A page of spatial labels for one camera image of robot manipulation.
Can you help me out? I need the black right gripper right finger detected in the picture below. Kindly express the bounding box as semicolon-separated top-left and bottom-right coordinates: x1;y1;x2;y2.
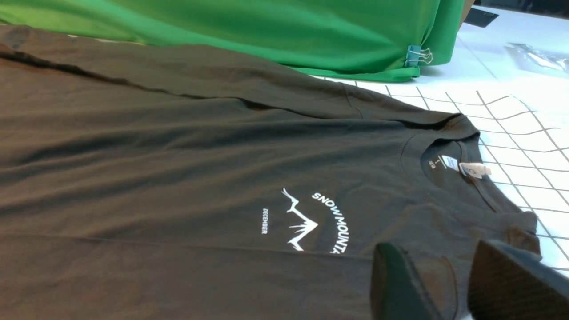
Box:
468;240;569;320

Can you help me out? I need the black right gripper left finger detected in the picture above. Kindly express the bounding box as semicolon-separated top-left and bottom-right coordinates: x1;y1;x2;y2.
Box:
370;243;441;320

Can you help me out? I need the dark gray long-sleeve top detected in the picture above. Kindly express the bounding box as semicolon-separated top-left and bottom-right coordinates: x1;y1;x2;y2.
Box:
0;24;542;320

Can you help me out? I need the white grid paper mat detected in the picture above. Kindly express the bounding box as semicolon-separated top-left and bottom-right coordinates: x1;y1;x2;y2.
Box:
288;80;568;286

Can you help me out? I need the clear plastic bag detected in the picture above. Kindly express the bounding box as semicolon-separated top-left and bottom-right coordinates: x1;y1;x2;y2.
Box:
505;43;569;76

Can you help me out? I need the green backdrop cloth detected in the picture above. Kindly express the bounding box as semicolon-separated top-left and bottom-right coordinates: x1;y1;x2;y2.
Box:
1;0;469;83

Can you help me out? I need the black flat card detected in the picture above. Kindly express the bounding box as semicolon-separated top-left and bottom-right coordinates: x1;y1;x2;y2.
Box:
464;8;499;28

